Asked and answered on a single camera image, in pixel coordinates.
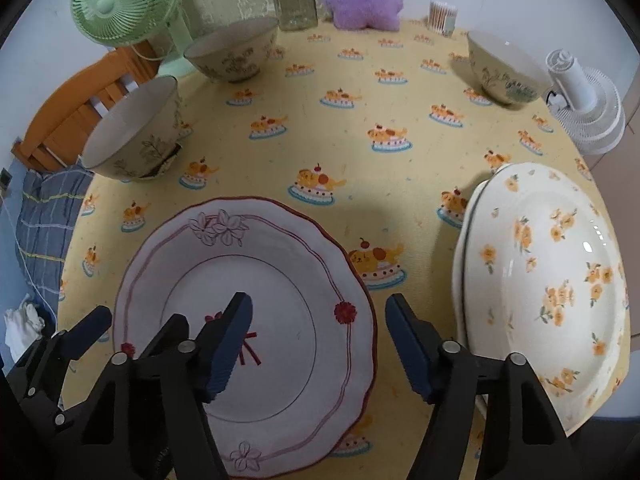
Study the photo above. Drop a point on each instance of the white crumpled cloth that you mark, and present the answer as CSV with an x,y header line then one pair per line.
x,y
24,325

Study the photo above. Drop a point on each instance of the white plate beneath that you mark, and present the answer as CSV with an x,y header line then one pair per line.
x,y
457,271

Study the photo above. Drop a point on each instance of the green desk fan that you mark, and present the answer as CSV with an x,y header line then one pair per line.
x,y
123,23

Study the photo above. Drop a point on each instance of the white fan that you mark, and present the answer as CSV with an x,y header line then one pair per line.
x,y
587,104

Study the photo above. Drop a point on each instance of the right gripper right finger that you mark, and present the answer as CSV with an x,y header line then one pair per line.
x,y
523,436

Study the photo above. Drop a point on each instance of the blue plaid pillow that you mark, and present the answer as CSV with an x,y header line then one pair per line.
x,y
51,205

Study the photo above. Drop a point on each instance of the yellow cartoon tablecloth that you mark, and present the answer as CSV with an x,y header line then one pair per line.
x,y
378,138

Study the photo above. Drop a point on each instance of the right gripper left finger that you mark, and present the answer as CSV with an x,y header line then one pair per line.
x,y
200,369

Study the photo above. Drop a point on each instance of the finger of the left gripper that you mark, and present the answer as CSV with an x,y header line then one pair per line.
x,y
173,332
77,340

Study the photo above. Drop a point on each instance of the wooden bed headboard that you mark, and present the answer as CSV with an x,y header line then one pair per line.
x,y
59,131

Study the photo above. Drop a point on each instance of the cotton swab container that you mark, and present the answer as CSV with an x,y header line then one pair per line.
x,y
442,18

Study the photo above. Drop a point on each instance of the red-rimmed white plate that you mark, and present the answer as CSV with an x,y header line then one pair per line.
x,y
306,365

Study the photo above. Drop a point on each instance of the leaf-pattern bowl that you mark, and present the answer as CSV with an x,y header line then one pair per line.
x,y
235,52
506,72
137,135

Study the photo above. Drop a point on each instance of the orange-flower white plate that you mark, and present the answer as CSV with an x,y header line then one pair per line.
x,y
543,277

